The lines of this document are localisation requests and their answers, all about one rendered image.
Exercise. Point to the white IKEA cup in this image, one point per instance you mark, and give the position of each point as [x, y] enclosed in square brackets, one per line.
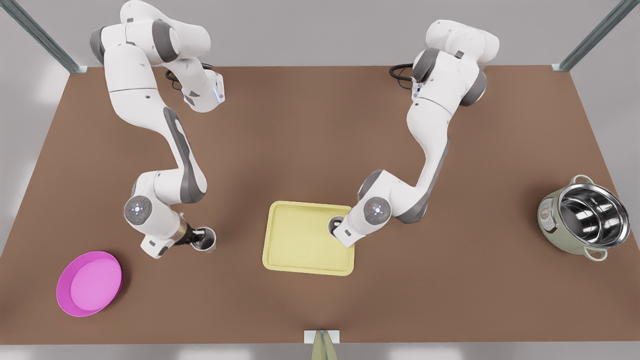
[208, 242]
[334, 224]

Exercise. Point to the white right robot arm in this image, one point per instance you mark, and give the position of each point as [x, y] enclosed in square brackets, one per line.
[145, 100]

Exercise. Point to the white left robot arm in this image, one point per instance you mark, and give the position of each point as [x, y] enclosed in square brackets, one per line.
[430, 130]

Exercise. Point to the yellow rectangular tray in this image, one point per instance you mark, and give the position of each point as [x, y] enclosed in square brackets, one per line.
[300, 237]

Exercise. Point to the pink round plate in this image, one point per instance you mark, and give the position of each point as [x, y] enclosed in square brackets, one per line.
[90, 283]

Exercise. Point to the green steel cooking pot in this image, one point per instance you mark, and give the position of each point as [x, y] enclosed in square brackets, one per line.
[582, 217]

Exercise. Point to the silver frame post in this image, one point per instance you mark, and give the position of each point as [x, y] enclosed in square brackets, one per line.
[42, 35]
[322, 345]
[592, 35]

